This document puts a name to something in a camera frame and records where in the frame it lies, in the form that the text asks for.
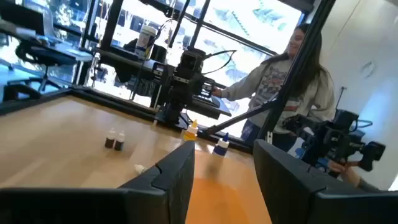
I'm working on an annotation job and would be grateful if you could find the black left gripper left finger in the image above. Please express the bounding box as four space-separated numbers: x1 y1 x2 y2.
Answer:
0 140 196 224

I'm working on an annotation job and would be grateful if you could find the dark computer monitor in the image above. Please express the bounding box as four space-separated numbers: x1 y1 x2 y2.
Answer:
0 0 46 37

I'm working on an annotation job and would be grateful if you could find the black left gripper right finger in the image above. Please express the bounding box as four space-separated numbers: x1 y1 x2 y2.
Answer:
252 139 398 224

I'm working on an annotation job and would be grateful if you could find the person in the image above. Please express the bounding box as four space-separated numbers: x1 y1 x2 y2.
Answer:
214 23 336 153

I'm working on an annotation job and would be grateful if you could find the person's hand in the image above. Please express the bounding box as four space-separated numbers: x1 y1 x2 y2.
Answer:
328 160 380 192

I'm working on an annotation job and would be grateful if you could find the black office chair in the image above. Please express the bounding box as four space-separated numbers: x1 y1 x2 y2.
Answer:
2 40 68 102

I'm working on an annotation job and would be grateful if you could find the white lidded cup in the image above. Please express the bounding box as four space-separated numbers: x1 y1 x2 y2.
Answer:
134 25 158 60

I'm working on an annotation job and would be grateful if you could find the large bottle blue cap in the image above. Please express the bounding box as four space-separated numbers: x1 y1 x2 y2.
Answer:
212 132 230 157

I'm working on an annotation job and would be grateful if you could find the translucent orange plastic bin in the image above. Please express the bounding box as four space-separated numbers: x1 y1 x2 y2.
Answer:
185 146 274 224

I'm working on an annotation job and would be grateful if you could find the large bottle yellow cap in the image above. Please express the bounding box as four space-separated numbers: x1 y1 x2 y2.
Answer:
183 119 199 141

